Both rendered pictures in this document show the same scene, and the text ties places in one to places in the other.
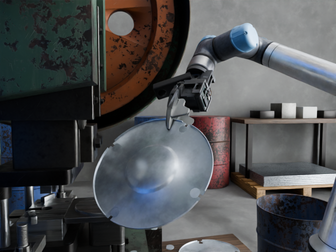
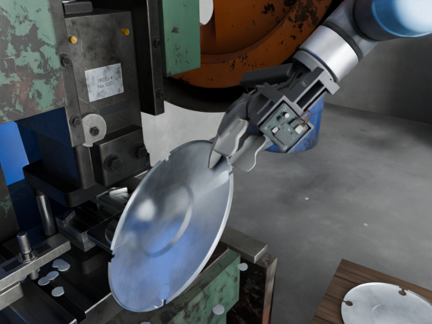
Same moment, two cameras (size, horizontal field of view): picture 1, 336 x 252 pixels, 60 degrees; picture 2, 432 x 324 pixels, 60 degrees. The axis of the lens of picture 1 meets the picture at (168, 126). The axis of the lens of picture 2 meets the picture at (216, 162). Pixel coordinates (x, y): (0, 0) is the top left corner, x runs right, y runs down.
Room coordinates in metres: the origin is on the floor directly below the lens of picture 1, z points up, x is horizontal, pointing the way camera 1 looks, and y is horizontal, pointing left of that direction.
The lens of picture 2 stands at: (0.38, -0.38, 1.23)
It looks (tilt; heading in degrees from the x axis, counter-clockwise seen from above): 27 degrees down; 46
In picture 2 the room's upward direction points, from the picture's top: straight up
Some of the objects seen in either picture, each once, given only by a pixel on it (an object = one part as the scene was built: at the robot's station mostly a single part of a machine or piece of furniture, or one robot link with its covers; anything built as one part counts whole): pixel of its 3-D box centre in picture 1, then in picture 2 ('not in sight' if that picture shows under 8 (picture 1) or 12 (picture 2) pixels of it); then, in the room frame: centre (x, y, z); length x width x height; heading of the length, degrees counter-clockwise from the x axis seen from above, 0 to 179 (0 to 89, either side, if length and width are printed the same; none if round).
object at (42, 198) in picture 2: (2, 212); (44, 204); (0.57, 0.33, 0.81); 0.02 x 0.02 x 0.14
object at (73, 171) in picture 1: (43, 173); (90, 172); (0.66, 0.29, 0.86); 0.20 x 0.16 x 0.05; 9
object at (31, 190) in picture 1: (29, 189); not in sight; (0.73, 0.36, 0.81); 0.02 x 0.02 x 0.14
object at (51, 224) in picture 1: (48, 217); (100, 216); (0.66, 0.28, 0.76); 0.15 x 0.09 x 0.05; 9
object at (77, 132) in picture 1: (62, 97); (91, 92); (0.67, 0.24, 1.04); 0.17 x 0.15 x 0.30; 99
